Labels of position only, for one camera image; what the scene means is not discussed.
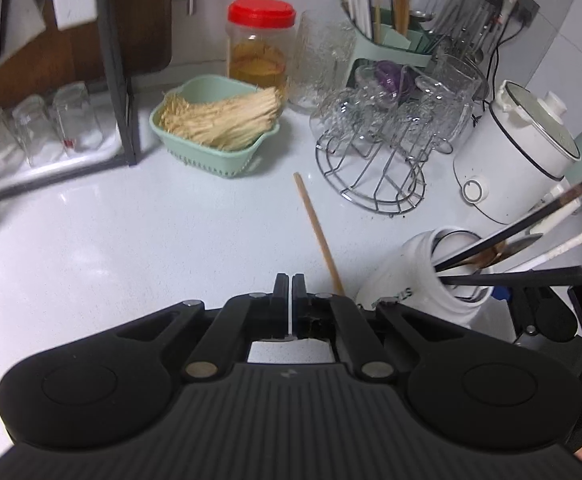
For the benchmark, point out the tall textured glass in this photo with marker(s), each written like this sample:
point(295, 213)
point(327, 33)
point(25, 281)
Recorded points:
point(321, 60)

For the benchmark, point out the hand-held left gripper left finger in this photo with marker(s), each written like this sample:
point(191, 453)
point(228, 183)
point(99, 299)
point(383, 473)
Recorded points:
point(280, 310)

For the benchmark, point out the textured glass mug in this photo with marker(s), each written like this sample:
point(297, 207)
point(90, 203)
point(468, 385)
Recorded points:
point(458, 90)

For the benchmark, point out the purple lid glass cup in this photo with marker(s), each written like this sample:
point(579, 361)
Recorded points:
point(388, 77)

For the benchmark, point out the brown wooden spoon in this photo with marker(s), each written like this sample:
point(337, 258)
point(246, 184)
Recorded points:
point(488, 258)

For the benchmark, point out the green utensil holder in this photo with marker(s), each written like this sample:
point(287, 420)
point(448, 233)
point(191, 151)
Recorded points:
point(396, 40)

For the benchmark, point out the white ceramic mug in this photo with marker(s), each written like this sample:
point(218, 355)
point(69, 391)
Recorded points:
point(411, 270)

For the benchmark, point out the black frame dish rack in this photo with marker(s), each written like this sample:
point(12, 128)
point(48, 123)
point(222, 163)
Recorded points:
point(116, 60)

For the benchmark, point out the small steel ladle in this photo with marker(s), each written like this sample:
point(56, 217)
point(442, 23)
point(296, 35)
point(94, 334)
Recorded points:
point(421, 14)

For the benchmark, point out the green plastic basket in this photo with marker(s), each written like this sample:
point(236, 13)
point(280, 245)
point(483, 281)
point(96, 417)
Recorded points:
point(211, 162)

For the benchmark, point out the bunch of upright chopsticks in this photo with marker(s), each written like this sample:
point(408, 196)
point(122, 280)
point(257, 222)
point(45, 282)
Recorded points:
point(401, 5)

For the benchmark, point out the white electric cooker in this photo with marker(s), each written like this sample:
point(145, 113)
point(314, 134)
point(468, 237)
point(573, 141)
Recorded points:
point(506, 170)

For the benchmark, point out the row of hanging metal utensils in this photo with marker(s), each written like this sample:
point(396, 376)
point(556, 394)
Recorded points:
point(471, 10)

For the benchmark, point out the enoki mushroom bundle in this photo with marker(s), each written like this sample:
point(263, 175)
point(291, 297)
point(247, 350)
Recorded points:
point(221, 120)

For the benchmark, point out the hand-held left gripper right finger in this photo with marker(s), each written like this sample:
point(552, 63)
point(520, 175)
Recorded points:
point(300, 310)

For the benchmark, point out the red lid plastic jar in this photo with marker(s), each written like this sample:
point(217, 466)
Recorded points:
point(258, 60)

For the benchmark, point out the cluster of clear glass cups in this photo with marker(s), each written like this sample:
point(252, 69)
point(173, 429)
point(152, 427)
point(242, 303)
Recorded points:
point(341, 115)

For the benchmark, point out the wooden cutting board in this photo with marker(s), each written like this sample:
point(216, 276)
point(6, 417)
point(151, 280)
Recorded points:
point(141, 20)

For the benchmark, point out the dark wall power socket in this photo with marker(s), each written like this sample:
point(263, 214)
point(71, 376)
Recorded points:
point(528, 7)

